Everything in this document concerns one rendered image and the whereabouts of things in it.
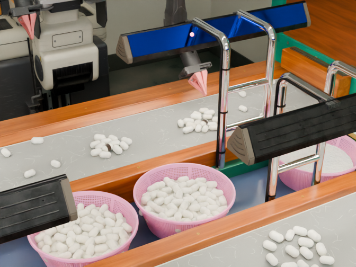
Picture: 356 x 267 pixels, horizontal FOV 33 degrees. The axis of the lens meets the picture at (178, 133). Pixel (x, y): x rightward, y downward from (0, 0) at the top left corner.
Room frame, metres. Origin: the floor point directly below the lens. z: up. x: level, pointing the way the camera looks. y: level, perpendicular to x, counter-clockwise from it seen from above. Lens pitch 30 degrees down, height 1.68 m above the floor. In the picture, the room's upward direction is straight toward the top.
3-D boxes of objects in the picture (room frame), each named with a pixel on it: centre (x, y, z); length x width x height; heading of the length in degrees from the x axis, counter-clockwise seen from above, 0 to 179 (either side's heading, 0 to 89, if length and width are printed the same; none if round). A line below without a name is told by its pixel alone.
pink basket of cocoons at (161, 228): (1.28, -0.02, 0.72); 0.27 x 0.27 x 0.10
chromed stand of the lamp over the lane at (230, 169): (1.58, -0.15, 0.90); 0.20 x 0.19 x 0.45; 119
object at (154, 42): (1.65, -0.12, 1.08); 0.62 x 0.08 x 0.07; 119
